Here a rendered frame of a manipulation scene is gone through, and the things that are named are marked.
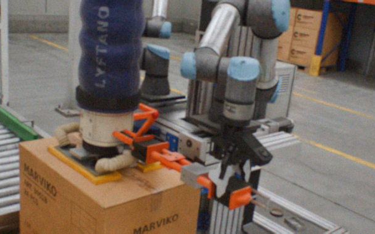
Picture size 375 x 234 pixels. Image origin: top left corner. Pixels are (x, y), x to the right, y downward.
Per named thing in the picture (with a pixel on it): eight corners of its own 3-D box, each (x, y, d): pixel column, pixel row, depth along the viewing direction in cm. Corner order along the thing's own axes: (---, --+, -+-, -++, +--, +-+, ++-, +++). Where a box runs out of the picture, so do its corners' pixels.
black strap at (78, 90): (63, 95, 161) (63, 84, 160) (118, 89, 177) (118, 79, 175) (97, 112, 146) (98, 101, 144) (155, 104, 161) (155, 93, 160)
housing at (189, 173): (178, 180, 133) (180, 166, 132) (195, 175, 138) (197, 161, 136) (194, 189, 128) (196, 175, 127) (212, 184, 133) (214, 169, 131)
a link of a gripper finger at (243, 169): (237, 176, 131) (232, 151, 127) (253, 184, 127) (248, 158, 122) (230, 182, 130) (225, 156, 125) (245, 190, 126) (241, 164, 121)
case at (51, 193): (19, 233, 186) (18, 142, 174) (103, 208, 213) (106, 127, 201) (100, 319, 145) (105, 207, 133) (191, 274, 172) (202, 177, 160)
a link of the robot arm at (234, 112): (260, 103, 117) (238, 107, 112) (257, 121, 118) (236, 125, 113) (238, 96, 122) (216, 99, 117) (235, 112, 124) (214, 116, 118)
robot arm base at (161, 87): (157, 86, 242) (159, 68, 239) (176, 94, 231) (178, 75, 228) (134, 89, 232) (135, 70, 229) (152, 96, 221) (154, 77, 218)
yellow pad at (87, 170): (46, 150, 169) (46, 138, 168) (70, 146, 176) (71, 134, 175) (95, 186, 146) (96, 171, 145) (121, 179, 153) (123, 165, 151)
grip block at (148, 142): (129, 155, 147) (130, 138, 145) (153, 150, 154) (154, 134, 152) (145, 164, 141) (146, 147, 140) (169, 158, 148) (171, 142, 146)
